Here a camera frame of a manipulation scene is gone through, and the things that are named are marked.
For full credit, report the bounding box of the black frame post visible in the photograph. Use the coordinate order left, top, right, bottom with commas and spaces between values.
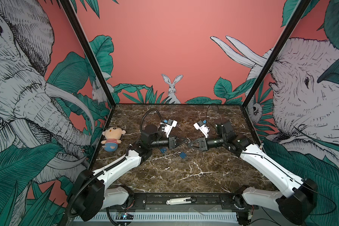
59, 0, 116, 106
242, 0, 312, 108

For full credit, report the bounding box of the white slotted cable duct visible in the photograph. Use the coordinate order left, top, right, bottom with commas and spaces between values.
95, 211, 238, 223

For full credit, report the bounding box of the white utility knife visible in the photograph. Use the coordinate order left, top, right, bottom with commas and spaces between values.
166, 197, 197, 205

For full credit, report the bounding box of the black front mounting rail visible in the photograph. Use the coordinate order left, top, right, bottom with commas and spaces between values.
109, 193, 258, 212

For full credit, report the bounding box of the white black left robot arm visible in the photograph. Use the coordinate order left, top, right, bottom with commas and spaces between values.
65, 124, 188, 221

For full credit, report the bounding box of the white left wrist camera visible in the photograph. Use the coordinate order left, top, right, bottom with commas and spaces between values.
161, 119, 178, 138

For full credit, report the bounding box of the small green circuit board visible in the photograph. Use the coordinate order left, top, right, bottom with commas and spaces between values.
116, 212, 135, 221

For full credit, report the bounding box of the plush doll striped shirt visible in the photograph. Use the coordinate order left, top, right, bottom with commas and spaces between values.
101, 127, 126, 152

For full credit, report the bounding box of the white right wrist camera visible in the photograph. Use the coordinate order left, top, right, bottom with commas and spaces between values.
194, 120, 210, 138

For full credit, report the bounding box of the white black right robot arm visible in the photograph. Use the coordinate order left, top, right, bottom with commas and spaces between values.
188, 120, 318, 225

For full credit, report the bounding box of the blue padlock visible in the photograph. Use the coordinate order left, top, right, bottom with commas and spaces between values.
179, 152, 187, 159
160, 148, 167, 154

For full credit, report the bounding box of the black right frame post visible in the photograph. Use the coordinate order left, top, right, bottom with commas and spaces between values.
242, 0, 312, 108

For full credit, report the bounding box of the black left frame post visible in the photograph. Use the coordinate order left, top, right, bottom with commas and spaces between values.
59, 0, 116, 106

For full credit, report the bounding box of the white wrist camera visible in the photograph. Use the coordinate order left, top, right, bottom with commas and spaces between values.
161, 119, 178, 138
194, 120, 210, 138

